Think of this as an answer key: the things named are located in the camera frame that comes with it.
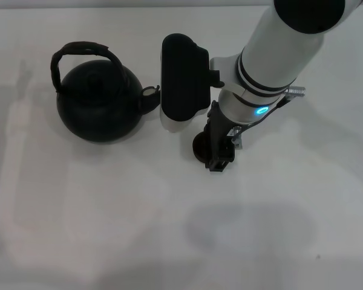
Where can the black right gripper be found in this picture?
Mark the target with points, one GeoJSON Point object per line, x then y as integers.
{"type": "Point", "coordinates": [219, 130]}

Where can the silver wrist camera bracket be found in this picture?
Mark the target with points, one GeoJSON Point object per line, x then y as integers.
{"type": "Point", "coordinates": [236, 137]}

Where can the small dark teacup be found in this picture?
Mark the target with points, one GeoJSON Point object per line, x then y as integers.
{"type": "Point", "coordinates": [200, 146]}

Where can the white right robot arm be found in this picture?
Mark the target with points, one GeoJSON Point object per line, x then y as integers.
{"type": "Point", "coordinates": [278, 51]}

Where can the black round teapot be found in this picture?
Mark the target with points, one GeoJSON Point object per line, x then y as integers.
{"type": "Point", "coordinates": [93, 102]}

